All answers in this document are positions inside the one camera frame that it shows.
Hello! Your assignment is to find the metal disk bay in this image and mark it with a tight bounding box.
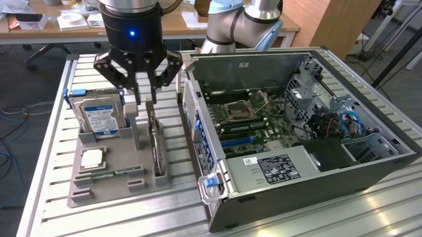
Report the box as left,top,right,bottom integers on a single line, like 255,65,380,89
285,73,334,124

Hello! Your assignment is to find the hard disk with blue carrier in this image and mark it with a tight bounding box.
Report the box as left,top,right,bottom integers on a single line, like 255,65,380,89
62,85,129,137

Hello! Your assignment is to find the black graphics card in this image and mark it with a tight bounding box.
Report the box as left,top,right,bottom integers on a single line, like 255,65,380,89
145,100,166,177

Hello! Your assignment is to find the bundle of black wires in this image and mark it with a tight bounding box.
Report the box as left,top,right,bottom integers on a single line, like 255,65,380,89
309,112,344,139

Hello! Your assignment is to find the green motherboard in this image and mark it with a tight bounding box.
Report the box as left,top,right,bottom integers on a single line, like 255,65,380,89
198,81,299,159

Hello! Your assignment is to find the white box with black lid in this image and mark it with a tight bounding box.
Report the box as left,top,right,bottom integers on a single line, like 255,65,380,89
16,13,50,31

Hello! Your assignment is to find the plain white box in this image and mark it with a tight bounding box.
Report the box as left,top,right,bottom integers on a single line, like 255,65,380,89
87,12,106,29

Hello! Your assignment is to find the blue wire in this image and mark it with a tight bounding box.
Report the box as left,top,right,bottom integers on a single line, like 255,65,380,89
341,110,366,137

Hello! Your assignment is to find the brown cardboard box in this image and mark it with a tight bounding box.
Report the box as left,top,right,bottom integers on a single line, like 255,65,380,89
194,0,213,18

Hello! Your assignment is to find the silver CPU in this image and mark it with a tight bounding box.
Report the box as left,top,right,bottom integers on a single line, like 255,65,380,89
80,149,104,169

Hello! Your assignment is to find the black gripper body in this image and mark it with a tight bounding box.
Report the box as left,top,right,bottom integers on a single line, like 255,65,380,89
99,4,170,74

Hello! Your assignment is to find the grey parts rack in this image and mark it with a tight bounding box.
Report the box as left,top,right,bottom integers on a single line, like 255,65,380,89
66,101,173,208

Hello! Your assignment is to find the wooden desk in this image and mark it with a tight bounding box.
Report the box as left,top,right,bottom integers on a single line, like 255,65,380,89
0,0,302,45

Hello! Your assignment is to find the blue expansion slot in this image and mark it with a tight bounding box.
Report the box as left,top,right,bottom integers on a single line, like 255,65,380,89
221,137,261,148

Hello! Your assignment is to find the metal socket cover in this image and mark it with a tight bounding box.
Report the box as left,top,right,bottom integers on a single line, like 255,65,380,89
249,89,274,111

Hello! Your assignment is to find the black chair base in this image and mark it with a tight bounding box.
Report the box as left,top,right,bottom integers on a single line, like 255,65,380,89
22,43,72,72

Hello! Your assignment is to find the blue floor cable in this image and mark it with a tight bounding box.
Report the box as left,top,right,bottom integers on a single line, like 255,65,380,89
0,108,24,210

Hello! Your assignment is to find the CPU socket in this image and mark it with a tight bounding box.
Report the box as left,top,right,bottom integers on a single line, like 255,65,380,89
223,101,255,119

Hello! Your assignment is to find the open black PC case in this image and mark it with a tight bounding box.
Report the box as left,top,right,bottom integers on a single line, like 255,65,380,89
177,46,422,234

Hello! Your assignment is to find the black stand leg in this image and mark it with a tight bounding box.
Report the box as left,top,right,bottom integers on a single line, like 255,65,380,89
370,23,422,89

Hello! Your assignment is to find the grey power supply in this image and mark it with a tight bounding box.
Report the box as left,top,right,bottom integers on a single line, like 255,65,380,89
225,145,322,194

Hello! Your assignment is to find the stack of white papers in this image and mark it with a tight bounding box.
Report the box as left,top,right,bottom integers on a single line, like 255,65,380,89
182,11,210,31

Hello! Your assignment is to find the white box with round tape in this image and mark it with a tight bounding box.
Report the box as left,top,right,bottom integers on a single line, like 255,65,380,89
56,13,90,32

